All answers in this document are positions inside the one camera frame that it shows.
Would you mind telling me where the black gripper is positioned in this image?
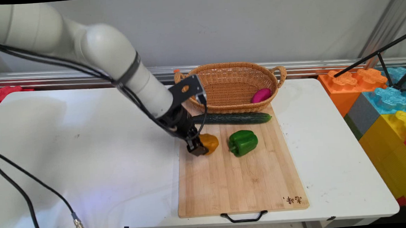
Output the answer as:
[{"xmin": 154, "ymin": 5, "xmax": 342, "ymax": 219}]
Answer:
[{"xmin": 157, "ymin": 103, "xmax": 209, "ymax": 159}]

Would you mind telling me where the yellow bell pepper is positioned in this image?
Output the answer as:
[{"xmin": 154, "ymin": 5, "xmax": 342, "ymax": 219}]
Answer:
[{"xmin": 199, "ymin": 132, "xmax": 220, "ymax": 156}]

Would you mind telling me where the green bell pepper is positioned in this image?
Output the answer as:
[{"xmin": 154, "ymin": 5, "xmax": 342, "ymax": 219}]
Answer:
[{"xmin": 227, "ymin": 129, "xmax": 259, "ymax": 158}]

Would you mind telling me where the dark green cucumber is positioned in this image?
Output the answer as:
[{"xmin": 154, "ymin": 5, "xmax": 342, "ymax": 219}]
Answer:
[{"xmin": 191, "ymin": 110, "xmax": 273, "ymax": 128}]

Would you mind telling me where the bamboo cutting board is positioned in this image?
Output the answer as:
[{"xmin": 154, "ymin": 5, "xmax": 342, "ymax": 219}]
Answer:
[{"xmin": 171, "ymin": 93, "xmax": 310, "ymax": 219}]

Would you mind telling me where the woven wicker basket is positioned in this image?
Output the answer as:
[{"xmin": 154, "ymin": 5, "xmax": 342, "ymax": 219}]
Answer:
[{"xmin": 173, "ymin": 59, "xmax": 290, "ymax": 117}]

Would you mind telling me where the magenta toy eggplant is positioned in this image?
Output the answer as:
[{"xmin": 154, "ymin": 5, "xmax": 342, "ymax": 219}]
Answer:
[{"xmin": 250, "ymin": 88, "xmax": 273, "ymax": 104}]

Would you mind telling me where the large orange toy block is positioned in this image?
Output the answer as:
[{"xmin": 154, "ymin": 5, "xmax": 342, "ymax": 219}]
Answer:
[{"xmin": 317, "ymin": 66, "xmax": 391, "ymax": 119}]

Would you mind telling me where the large grey toy block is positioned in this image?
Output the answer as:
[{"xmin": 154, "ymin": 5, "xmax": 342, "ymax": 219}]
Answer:
[{"xmin": 342, "ymin": 91, "xmax": 383, "ymax": 141}]

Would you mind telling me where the black tripod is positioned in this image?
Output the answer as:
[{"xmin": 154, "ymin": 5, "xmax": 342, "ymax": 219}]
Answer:
[{"xmin": 330, "ymin": 30, "xmax": 406, "ymax": 97}]

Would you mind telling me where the large yellow toy block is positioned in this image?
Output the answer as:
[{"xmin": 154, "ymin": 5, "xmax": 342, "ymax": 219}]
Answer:
[{"xmin": 357, "ymin": 110, "xmax": 406, "ymax": 225}]

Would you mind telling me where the large blue toy block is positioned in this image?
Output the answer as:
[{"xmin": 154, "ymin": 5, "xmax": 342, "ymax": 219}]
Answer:
[{"xmin": 361, "ymin": 66, "xmax": 406, "ymax": 114}]

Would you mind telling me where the red toy block pile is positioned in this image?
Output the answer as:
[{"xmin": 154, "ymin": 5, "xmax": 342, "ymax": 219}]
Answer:
[{"xmin": 0, "ymin": 83, "xmax": 36, "ymax": 108}]

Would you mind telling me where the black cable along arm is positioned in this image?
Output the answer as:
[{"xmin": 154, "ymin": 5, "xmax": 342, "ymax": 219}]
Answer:
[{"xmin": 0, "ymin": 26, "xmax": 210, "ymax": 152}]

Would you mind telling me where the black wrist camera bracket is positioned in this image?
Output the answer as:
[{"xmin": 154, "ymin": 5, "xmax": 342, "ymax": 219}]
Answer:
[{"xmin": 167, "ymin": 73, "xmax": 208, "ymax": 108}]

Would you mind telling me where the black cutting board handle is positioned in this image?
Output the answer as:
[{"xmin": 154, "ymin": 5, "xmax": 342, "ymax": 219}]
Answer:
[{"xmin": 220, "ymin": 210, "xmax": 269, "ymax": 224}]

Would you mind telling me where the black cable with metal connector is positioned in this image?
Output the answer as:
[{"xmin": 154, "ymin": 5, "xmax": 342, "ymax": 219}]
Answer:
[{"xmin": 0, "ymin": 143, "xmax": 89, "ymax": 228}]

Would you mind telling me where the aluminium rail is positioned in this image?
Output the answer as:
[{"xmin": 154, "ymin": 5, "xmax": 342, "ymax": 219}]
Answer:
[{"xmin": 0, "ymin": 48, "xmax": 406, "ymax": 96}]

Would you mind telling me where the plain black cable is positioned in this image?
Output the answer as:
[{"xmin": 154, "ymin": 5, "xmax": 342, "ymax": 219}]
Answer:
[{"xmin": 0, "ymin": 158, "xmax": 45, "ymax": 228}]

